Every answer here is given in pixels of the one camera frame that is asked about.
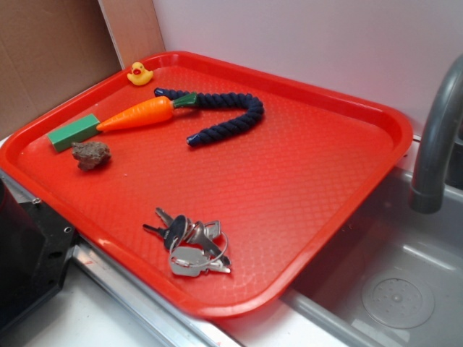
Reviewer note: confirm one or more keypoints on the brown rock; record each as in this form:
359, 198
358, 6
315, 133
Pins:
89, 155

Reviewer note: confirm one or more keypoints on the grey sink faucet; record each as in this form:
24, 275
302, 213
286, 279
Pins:
439, 158

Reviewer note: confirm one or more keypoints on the green rectangular block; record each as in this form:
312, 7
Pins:
80, 130

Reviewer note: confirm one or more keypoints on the brown cardboard panel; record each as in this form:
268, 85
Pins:
54, 50

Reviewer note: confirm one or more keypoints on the black appliance box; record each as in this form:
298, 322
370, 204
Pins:
36, 245

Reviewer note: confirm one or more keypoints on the yellow rubber duck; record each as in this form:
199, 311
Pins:
139, 75

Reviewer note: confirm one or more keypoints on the silver key bunch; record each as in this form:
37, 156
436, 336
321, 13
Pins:
194, 247

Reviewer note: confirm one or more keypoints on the orange toy carrot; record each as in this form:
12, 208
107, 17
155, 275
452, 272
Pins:
152, 111

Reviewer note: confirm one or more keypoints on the red plastic tray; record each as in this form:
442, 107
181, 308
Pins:
280, 190

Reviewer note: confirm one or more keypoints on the grey sink basin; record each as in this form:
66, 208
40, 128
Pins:
389, 276

